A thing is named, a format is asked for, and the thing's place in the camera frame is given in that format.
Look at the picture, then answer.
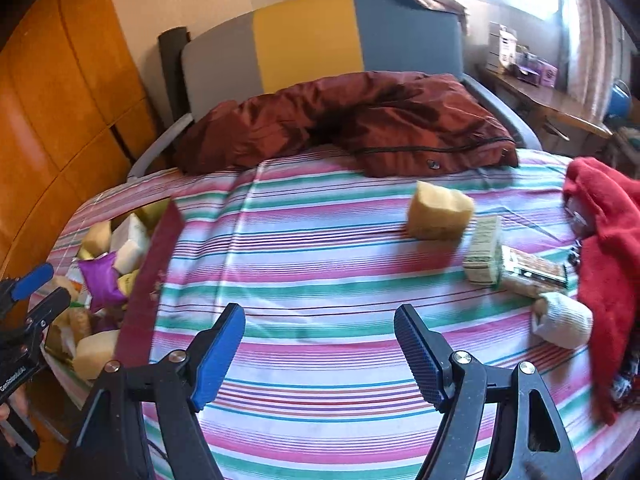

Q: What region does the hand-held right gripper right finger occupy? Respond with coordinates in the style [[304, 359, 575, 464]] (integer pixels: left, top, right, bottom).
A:
[[394, 305, 583, 480]]

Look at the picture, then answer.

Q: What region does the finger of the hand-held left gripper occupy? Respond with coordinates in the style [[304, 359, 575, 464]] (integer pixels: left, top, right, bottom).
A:
[[0, 262, 55, 311], [22, 287, 72, 356]]

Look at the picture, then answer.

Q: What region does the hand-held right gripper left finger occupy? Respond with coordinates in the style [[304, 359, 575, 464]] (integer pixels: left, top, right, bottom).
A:
[[62, 303, 246, 480]]

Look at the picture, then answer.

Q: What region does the purple snack packet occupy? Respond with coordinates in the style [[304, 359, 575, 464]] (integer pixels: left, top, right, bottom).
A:
[[77, 251, 130, 313]]

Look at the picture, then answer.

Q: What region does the yellow green snack packet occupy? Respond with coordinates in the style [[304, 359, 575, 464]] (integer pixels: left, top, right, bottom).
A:
[[117, 269, 141, 295]]

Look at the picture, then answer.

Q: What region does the cardboard storage box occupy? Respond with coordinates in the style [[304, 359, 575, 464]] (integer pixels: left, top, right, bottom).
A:
[[42, 199, 187, 406]]

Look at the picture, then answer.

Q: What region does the white carton box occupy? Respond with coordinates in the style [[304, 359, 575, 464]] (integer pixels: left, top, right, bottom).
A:
[[110, 215, 151, 273]]

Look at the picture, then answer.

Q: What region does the person's left hand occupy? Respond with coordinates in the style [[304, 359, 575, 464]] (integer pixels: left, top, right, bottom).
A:
[[9, 391, 30, 423]]

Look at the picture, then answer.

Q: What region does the beige sock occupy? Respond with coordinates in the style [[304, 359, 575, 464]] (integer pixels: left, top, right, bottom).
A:
[[500, 276, 553, 302]]

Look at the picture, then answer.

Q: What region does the pale green printed box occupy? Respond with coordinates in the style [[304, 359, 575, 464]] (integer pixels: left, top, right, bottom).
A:
[[462, 215, 503, 288]]

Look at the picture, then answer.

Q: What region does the dark snack bar packet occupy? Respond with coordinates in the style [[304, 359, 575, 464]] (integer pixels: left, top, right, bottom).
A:
[[500, 245, 568, 291]]

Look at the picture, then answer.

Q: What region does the white sock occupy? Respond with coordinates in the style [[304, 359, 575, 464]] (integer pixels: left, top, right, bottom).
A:
[[530, 291, 595, 350]]

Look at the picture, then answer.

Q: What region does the orange wooden wardrobe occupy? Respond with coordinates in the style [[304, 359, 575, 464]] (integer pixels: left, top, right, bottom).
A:
[[0, 0, 166, 281]]

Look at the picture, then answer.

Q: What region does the red cloth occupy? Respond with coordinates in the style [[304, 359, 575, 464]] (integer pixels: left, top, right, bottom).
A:
[[562, 156, 640, 427]]

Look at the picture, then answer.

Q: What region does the dark red jacket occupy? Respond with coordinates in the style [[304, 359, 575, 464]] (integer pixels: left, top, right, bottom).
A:
[[176, 71, 520, 178]]

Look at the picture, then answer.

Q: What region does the wooden side desk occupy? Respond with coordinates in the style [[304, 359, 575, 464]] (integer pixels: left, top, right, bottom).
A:
[[477, 65, 613, 141]]

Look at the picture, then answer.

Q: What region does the purple gift box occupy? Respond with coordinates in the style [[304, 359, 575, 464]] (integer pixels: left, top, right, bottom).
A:
[[515, 52, 558, 86]]

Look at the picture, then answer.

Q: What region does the tall white carton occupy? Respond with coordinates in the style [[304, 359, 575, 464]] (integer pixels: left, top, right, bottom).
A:
[[487, 22, 518, 68]]

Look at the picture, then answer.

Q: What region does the blue round container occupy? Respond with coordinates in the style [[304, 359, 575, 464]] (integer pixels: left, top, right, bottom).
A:
[[607, 79, 632, 118]]

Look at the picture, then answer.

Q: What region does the grey yellow blue chair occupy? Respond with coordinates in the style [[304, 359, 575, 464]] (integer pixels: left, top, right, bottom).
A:
[[127, 0, 543, 181]]

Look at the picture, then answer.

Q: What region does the pink window curtain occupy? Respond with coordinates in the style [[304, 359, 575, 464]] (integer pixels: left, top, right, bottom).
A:
[[555, 0, 640, 106]]

